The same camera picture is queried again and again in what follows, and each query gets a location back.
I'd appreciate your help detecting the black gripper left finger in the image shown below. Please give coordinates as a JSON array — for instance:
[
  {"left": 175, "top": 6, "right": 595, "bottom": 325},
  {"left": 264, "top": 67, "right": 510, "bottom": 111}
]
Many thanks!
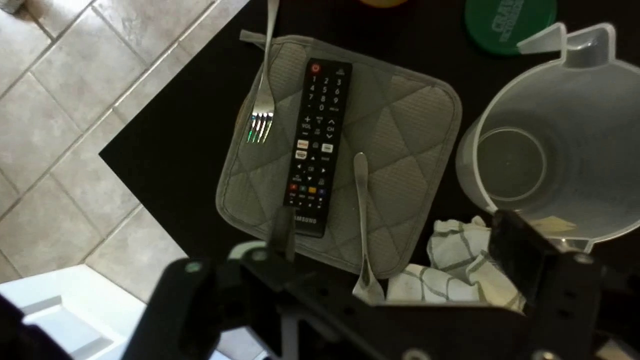
[{"left": 121, "top": 206, "right": 301, "bottom": 360}]

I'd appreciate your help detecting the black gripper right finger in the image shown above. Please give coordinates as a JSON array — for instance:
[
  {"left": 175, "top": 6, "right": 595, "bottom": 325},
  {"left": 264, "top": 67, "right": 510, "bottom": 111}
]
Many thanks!
[{"left": 487, "top": 208, "right": 640, "bottom": 360}]

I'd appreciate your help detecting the white checked towel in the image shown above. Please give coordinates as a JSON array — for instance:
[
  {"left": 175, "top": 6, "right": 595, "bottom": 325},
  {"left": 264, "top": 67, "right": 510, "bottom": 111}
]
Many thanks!
[{"left": 385, "top": 215, "right": 528, "bottom": 316}]

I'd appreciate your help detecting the clear plastic measuring jug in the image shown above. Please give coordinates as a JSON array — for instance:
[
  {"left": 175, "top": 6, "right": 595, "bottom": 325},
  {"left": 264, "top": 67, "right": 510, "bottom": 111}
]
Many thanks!
[{"left": 453, "top": 20, "right": 640, "bottom": 254}]

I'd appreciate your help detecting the black table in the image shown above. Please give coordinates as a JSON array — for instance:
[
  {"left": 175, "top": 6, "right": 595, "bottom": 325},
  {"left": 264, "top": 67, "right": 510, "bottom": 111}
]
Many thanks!
[{"left": 97, "top": 0, "right": 640, "bottom": 316}]

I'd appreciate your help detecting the grey quilted pot holder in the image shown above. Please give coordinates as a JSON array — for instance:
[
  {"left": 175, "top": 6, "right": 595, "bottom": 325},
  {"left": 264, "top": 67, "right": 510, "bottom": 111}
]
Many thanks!
[{"left": 214, "top": 29, "right": 465, "bottom": 281}]

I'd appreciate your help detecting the black TV remote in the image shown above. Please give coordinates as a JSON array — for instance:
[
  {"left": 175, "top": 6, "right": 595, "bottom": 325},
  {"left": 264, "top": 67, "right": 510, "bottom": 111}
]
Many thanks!
[{"left": 281, "top": 58, "right": 353, "bottom": 240}]

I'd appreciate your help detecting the silver fork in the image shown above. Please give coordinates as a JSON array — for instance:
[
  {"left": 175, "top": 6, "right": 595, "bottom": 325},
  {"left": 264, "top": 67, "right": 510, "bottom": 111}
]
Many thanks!
[{"left": 246, "top": 0, "right": 281, "bottom": 147}]

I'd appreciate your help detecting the green round lid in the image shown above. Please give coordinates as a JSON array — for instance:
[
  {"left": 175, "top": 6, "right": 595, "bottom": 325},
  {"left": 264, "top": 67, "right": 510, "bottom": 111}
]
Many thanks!
[{"left": 463, "top": 0, "right": 559, "bottom": 58}]

